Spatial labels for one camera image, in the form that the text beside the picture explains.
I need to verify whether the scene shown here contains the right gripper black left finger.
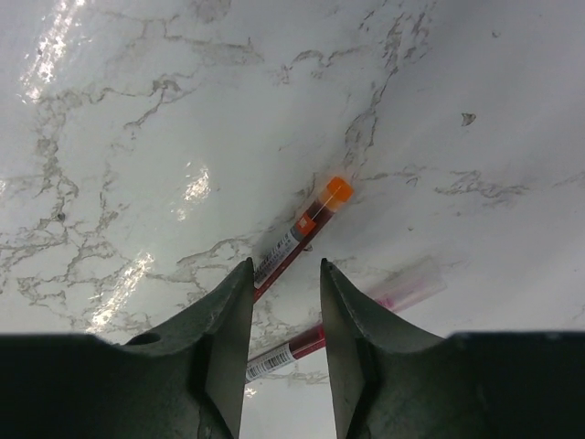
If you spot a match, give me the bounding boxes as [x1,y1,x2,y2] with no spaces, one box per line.
[1,261,254,438]

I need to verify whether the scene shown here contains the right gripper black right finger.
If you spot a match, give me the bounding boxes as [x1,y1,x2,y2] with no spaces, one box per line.
[320,261,584,438]

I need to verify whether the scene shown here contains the pink marker pen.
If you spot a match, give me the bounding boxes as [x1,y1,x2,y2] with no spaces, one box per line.
[246,256,445,383]

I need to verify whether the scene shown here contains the orange marker pen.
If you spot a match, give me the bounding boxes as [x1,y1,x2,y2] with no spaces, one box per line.
[254,176,354,302]

